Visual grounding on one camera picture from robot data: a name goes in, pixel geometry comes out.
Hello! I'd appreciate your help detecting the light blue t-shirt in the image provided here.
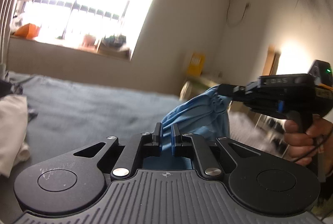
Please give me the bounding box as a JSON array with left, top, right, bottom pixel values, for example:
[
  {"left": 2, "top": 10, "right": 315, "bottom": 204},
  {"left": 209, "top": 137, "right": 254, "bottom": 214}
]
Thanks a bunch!
[{"left": 143, "top": 86, "right": 231, "bottom": 170}]

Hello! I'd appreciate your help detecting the cardboard box with clothes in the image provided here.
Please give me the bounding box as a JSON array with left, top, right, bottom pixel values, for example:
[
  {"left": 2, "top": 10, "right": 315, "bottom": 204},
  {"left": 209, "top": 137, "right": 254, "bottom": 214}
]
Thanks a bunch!
[{"left": 98, "top": 35, "right": 131, "bottom": 60}]

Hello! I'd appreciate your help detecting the person's right hand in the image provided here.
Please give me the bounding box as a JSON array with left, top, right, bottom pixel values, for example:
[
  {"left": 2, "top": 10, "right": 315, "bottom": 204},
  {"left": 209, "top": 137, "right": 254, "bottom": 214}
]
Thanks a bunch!
[{"left": 284, "top": 116, "right": 332, "bottom": 166}]

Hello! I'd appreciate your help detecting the wooden desk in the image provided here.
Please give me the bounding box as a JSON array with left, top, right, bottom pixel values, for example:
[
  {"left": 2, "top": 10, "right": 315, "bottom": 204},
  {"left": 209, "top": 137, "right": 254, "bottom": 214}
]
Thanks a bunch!
[{"left": 184, "top": 75, "right": 224, "bottom": 92}]

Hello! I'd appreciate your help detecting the yellow box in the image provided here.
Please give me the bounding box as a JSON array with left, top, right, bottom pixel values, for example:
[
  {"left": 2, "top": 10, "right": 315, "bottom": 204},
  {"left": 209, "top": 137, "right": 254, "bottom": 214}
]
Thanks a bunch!
[{"left": 186, "top": 52, "right": 205, "bottom": 77}]

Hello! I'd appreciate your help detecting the cardboard sheet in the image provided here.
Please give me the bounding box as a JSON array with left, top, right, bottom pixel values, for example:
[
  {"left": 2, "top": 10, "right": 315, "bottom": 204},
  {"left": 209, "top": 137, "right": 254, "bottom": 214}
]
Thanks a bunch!
[{"left": 262, "top": 46, "right": 281, "bottom": 76}]

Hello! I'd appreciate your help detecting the carved cream bedpost finial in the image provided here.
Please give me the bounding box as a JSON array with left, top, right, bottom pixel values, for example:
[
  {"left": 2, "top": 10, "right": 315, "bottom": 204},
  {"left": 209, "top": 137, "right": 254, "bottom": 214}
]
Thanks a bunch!
[{"left": 179, "top": 81, "right": 193, "bottom": 101}]

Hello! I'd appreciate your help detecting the grey bed blanket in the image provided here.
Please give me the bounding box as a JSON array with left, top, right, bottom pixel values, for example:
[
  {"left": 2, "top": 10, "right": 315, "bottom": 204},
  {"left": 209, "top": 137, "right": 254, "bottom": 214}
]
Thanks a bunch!
[{"left": 1, "top": 72, "right": 180, "bottom": 223}]

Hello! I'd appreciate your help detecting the folded cream garment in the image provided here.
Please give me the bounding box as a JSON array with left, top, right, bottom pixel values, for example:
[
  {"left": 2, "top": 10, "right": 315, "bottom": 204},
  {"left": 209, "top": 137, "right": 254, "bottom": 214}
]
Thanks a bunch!
[{"left": 0, "top": 94, "right": 30, "bottom": 178}]

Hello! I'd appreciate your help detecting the dark grey garment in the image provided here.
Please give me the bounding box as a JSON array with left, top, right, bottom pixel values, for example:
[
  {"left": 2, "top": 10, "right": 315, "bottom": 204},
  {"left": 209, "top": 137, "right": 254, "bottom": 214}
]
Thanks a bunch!
[{"left": 0, "top": 74, "right": 38, "bottom": 122}]

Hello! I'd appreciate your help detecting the orange object on windowsill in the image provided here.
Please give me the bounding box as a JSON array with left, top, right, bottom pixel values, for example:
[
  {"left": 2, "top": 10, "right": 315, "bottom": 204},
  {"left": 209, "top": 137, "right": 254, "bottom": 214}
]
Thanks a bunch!
[{"left": 14, "top": 23, "right": 40, "bottom": 39}]

